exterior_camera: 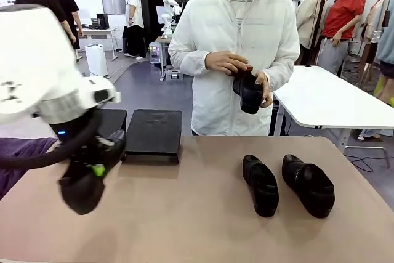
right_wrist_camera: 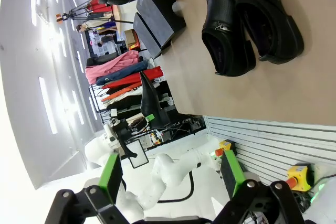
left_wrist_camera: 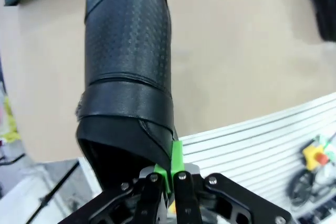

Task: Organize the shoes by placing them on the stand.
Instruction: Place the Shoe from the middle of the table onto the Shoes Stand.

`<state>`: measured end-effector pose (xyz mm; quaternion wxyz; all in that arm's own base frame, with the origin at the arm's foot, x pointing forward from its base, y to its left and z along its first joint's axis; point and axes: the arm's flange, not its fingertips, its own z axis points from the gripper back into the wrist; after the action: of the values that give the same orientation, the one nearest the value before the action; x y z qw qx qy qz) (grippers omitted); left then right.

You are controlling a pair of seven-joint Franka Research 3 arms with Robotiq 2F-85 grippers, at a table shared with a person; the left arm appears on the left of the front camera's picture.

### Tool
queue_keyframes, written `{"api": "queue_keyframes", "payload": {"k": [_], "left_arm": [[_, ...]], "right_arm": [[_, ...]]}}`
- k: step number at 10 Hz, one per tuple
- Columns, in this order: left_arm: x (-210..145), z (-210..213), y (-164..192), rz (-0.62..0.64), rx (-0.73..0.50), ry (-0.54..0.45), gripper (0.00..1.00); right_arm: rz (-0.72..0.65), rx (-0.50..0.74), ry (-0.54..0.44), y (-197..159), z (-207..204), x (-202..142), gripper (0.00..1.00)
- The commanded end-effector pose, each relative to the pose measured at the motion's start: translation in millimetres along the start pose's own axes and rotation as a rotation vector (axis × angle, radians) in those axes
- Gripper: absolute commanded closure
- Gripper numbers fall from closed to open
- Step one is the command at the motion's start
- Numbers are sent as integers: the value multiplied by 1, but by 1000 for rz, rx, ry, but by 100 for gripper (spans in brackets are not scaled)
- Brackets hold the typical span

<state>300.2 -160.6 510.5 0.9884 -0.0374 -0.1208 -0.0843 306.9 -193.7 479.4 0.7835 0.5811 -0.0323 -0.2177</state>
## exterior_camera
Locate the man in black t-shirt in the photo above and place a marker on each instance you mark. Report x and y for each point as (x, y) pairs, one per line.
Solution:
(66, 4)

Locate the black metal shoe stand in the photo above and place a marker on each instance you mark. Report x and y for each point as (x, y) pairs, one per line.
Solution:
(154, 133)
(117, 118)

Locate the computer case with lights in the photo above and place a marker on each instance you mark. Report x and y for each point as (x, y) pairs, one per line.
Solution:
(155, 53)

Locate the purple cloth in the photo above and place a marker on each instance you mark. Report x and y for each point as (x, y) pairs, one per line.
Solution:
(21, 149)

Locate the person's left forearm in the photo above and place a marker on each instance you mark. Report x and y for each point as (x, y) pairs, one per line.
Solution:
(283, 66)

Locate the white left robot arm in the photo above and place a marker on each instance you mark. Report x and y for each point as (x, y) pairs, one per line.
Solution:
(30, 59)

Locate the black leather slip-on shoe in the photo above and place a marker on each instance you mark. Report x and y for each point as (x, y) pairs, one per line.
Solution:
(311, 192)
(249, 96)
(261, 195)
(81, 195)

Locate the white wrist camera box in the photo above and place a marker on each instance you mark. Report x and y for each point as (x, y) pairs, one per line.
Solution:
(104, 95)

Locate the person's left hand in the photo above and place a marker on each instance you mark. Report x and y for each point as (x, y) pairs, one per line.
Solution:
(267, 93)

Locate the white air purifier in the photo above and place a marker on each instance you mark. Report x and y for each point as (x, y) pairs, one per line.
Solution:
(96, 59)

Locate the black tripod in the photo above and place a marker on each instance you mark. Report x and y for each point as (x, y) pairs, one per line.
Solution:
(317, 29)

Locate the black box on desk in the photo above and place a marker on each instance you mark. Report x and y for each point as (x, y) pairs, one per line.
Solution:
(102, 20)

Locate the white side table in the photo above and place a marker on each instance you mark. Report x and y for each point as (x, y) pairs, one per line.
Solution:
(323, 96)

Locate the wooden top pedestal table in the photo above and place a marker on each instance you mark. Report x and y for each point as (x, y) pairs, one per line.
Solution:
(163, 39)

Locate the brown shoe brush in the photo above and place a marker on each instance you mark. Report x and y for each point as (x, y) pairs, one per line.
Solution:
(246, 68)

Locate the long white desk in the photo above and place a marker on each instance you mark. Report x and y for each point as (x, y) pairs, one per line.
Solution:
(98, 29)

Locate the person's right hand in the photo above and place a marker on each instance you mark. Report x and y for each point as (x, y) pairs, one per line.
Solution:
(224, 61)

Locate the person's right forearm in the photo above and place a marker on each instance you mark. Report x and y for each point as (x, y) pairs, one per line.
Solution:
(184, 56)

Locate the person in white jacket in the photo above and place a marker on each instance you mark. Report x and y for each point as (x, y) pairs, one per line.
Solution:
(227, 29)

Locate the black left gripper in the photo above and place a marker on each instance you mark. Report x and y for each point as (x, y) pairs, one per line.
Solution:
(77, 139)

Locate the blue jeans legs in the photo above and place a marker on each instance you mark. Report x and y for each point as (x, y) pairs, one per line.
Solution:
(367, 133)

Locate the man in white shirt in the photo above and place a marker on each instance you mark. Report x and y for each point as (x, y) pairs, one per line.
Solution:
(134, 7)

